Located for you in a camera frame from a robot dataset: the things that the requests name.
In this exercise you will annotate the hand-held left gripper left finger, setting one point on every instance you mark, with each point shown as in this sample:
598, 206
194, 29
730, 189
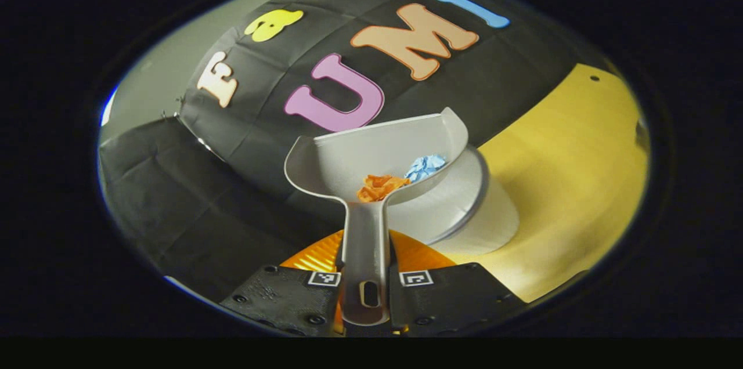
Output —
278, 299

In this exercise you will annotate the white ribbed garbage bin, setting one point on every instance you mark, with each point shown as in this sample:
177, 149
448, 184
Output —
464, 206

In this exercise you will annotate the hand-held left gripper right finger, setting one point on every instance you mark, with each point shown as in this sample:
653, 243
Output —
453, 299

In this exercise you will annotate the grey plastic dustpan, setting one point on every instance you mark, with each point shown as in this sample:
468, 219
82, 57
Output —
371, 148

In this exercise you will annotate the blue paper scrap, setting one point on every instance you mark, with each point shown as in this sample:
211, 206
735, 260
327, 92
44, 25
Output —
425, 166

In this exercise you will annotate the orange paper scrap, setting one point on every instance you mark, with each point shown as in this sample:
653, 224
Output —
380, 186

